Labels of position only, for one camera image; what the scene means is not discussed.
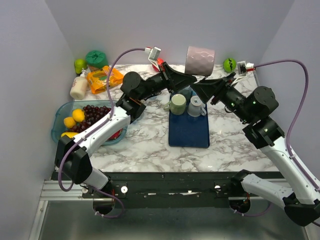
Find light green mug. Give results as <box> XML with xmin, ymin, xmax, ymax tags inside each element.
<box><xmin>163</xmin><ymin>93</ymin><xmax>187</xmax><ymax>115</ymax></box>

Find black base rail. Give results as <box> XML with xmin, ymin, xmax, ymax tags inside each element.
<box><xmin>82</xmin><ymin>170</ymin><xmax>250</xmax><ymax>210</ymax></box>

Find dark blue tray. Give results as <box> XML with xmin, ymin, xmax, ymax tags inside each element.
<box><xmin>168</xmin><ymin>90</ymin><xmax>210</xmax><ymax>149</ymax></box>

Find clear blue plastic bowl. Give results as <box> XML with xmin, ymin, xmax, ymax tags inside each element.
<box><xmin>51</xmin><ymin>100</ymin><xmax>128</xmax><ymax>146</ymax></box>

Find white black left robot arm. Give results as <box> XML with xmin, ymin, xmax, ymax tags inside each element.
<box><xmin>54</xmin><ymin>62</ymin><xmax>197</xmax><ymax>198</ymax></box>

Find light blue hexagonal mug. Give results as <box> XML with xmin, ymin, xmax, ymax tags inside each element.
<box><xmin>144</xmin><ymin>92</ymin><xmax>158</xmax><ymax>101</ymax></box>

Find red apple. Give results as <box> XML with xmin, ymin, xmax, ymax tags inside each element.
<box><xmin>152</xmin><ymin>58</ymin><xmax>164</xmax><ymax>72</ymax></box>

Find dark grey-blue mug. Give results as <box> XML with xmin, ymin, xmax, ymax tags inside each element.
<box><xmin>178</xmin><ymin>86</ymin><xmax>193</xmax><ymax>101</ymax></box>

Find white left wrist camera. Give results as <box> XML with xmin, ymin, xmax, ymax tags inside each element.
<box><xmin>144</xmin><ymin>46</ymin><xmax>162</xmax><ymax>66</ymax></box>

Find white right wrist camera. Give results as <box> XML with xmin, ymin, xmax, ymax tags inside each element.
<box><xmin>232</xmin><ymin>60</ymin><xmax>255</xmax><ymax>85</ymax></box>

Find dark purple grapes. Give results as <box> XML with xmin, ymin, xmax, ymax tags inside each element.
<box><xmin>68</xmin><ymin>105</ymin><xmax>111</xmax><ymax>133</ymax></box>

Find orange snack bag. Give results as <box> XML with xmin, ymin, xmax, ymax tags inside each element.
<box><xmin>86</xmin><ymin>65</ymin><xmax>124</xmax><ymax>95</ymax></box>

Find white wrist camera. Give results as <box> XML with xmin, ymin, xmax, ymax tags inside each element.
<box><xmin>232</xmin><ymin>60</ymin><xmax>255</xmax><ymax>85</ymax></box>
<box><xmin>144</xmin><ymin>46</ymin><xmax>162</xmax><ymax>66</ymax></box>

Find purple mug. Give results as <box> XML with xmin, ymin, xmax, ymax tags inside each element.
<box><xmin>184</xmin><ymin>46</ymin><xmax>216</xmax><ymax>77</ymax></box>

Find red dragon fruit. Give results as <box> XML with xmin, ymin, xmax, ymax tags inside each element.
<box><xmin>108</xmin><ymin>128</ymin><xmax>127</xmax><ymax>141</ymax></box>

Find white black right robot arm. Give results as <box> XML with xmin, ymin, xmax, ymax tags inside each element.
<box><xmin>191</xmin><ymin>74</ymin><xmax>320</xmax><ymax>227</ymax></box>

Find green wrapped cup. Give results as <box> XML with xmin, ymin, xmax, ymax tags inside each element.
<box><xmin>85</xmin><ymin>50</ymin><xmax>109</xmax><ymax>72</ymax></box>

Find green pear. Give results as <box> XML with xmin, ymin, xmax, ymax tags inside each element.
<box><xmin>74</xmin><ymin>58</ymin><xmax>88</xmax><ymax>75</ymax></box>

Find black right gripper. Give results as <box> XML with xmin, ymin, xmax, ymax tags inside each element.
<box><xmin>190</xmin><ymin>72</ymin><xmax>254</xmax><ymax>123</ymax></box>

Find cream lotion bottle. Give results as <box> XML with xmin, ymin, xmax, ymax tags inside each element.
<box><xmin>70</xmin><ymin>69</ymin><xmax>88</xmax><ymax>100</ymax></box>

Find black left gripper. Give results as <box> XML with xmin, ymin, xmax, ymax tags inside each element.
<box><xmin>136</xmin><ymin>61</ymin><xmax>196</xmax><ymax>101</ymax></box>

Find green watermelon ball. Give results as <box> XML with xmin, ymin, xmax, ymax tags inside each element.
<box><xmin>223</xmin><ymin>57</ymin><xmax>237</xmax><ymax>73</ymax></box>

